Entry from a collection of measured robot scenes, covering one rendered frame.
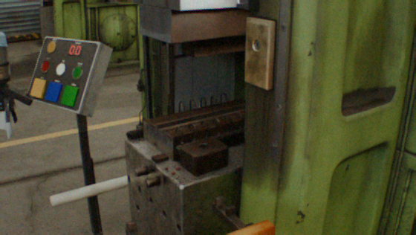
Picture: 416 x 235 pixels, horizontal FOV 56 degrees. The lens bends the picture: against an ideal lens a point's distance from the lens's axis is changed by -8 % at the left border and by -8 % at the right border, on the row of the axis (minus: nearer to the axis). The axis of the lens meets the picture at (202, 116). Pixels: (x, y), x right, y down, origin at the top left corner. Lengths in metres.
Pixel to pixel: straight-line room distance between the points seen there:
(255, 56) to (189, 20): 0.23
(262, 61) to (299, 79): 0.11
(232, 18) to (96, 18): 4.82
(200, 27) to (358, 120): 0.50
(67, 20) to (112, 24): 0.65
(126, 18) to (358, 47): 5.15
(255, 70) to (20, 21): 8.24
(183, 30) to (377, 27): 0.54
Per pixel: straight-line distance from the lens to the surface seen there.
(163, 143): 1.30
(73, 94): 1.61
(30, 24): 9.15
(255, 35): 1.04
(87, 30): 6.08
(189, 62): 1.52
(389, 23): 1.25
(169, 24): 1.15
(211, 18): 1.21
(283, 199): 1.13
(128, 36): 6.13
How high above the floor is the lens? 1.49
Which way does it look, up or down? 21 degrees down
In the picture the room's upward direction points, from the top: straight up
